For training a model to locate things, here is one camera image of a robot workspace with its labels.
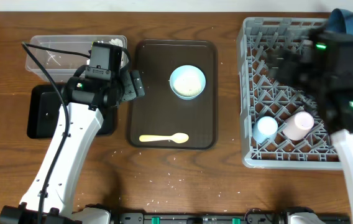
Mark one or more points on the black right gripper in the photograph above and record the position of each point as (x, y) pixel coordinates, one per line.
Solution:
(285, 62)

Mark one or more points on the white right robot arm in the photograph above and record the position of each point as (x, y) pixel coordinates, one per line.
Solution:
(336, 111)

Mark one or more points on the cream plastic spoon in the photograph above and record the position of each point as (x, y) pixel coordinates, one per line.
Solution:
(177, 138)

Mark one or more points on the white paper wrapper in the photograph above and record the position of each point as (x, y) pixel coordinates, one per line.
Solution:
(117, 42)

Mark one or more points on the dark brown serving tray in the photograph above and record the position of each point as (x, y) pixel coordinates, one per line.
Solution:
(160, 111)

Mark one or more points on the clear plastic waste bin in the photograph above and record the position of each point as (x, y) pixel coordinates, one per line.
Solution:
(62, 66)

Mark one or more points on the grey dishwasher rack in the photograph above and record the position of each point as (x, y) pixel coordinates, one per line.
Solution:
(262, 96)

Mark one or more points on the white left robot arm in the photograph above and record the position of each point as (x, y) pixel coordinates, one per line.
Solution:
(50, 197)

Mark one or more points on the black rail at table edge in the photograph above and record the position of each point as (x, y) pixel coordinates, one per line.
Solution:
(195, 218)

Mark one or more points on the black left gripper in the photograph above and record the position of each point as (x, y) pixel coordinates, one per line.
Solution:
(133, 91)

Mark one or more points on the dark blue plate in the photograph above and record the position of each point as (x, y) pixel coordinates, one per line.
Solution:
(340, 21)

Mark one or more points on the light blue plastic cup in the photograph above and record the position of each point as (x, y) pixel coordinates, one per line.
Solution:
(265, 129)

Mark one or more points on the light blue bowl with rice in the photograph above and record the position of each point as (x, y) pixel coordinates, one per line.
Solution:
(187, 82)

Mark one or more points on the pink plastic cup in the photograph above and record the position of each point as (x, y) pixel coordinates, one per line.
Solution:
(298, 126)

